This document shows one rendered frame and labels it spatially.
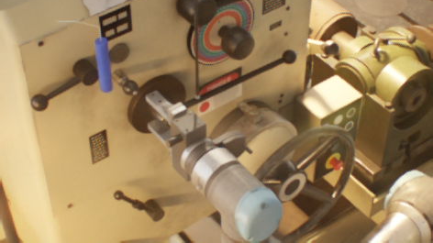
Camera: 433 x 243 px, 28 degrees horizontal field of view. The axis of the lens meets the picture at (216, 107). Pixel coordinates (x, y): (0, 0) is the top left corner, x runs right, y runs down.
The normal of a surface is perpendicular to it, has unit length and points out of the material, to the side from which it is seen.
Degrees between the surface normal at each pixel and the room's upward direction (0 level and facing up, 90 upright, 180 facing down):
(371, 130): 90
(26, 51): 90
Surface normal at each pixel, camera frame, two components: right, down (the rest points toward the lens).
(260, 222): 0.59, 0.48
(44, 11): 0.42, -0.13
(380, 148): -0.80, 0.40
